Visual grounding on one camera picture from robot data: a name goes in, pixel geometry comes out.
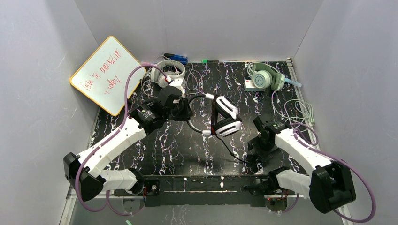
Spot blue marker pen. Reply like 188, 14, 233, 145
163, 53, 188, 64

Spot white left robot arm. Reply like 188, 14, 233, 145
63, 84, 191, 202

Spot small white red box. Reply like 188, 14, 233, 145
244, 80, 255, 91

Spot light blue pen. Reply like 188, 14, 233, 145
285, 78, 302, 88

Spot yellow framed whiteboard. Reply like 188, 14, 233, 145
69, 36, 141, 116

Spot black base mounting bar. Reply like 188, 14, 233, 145
145, 175, 274, 207

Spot white grey headphone cable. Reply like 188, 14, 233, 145
140, 55, 204, 104

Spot black braided headphone cable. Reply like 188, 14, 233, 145
210, 101, 249, 164

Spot grey white headphones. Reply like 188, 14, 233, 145
150, 60, 186, 88

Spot black and white headphones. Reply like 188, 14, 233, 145
187, 93, 242, 137

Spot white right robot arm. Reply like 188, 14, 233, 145
247, 115, 356, 214

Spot green black marker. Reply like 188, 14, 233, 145
201, 59, 219, 63

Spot mint green headphones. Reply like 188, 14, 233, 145
247, 62, 286, 91

